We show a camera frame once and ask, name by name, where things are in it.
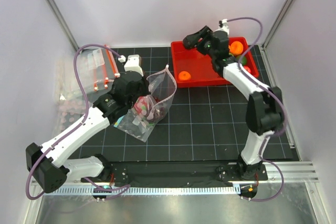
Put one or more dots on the red plastic tray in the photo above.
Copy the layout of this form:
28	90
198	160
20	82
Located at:
197	64

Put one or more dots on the dark purple grape bunch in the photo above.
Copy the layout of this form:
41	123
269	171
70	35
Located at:
157	114

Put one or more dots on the dark green lime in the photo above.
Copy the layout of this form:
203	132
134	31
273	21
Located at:
243	59

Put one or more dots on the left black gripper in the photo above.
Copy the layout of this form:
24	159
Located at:
145	91

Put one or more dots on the aluminium corner post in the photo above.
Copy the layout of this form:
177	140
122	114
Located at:
279	19
62	22

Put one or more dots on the orange tangerine at back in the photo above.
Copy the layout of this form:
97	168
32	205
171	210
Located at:
236	48

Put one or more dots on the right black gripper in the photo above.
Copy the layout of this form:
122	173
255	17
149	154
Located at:
204	34

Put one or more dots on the pink-dotted bag on table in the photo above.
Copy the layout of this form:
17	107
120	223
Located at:
69	110

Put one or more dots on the orange tangerine at front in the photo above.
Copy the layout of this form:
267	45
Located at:
184	76

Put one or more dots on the right aluminium corner post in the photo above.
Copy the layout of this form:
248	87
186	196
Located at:
279	19

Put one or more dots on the pink-dotted zip bag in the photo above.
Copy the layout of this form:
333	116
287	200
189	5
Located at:
162	87

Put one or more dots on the perforated metal rail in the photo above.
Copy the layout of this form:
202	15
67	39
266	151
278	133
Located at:
87	190

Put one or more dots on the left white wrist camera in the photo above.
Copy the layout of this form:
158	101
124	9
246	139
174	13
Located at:
133	63

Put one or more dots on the left aluminium corner post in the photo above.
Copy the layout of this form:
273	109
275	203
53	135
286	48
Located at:
62	22

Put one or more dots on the red apple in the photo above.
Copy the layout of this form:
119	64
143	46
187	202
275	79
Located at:
247	69

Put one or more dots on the orange tangerine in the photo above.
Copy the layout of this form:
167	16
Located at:
236	48
184	76

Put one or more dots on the pink dragon fruit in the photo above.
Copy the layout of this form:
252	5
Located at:
144	111

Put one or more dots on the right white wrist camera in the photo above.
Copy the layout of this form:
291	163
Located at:
223	26

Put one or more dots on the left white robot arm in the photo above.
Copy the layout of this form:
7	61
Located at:
49	163

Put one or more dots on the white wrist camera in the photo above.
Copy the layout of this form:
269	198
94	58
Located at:
133	63
223	26

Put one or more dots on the clear blue-zip bag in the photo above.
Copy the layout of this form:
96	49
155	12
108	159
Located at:
118	121

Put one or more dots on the stack of orange-zip bags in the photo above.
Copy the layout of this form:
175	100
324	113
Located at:
96	68

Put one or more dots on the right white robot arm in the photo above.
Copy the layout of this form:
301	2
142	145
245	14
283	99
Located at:
264	112

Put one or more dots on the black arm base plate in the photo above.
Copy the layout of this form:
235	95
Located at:
141	174

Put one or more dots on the aluminium front frame bar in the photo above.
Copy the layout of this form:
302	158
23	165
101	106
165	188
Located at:
290	171

